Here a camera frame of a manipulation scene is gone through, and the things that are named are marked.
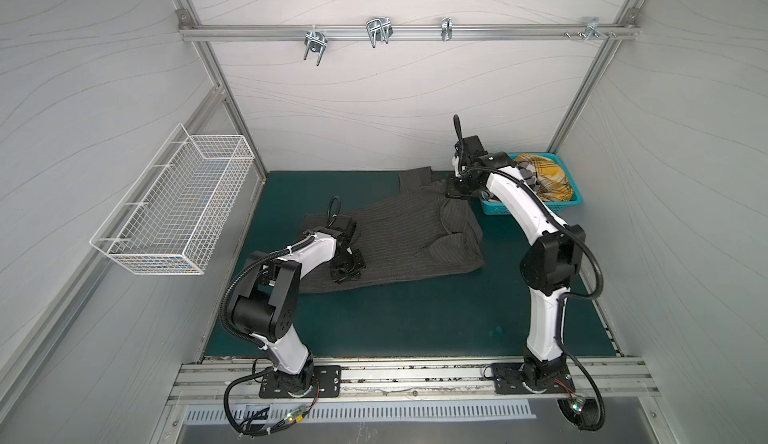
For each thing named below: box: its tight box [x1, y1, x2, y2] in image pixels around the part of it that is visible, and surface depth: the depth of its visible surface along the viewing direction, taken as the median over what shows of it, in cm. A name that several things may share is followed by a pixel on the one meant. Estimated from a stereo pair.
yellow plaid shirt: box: [514, 154, 574, 202], surface depth 106 cm
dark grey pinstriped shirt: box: [298, 166, 485, 294], surface depth 96 cm
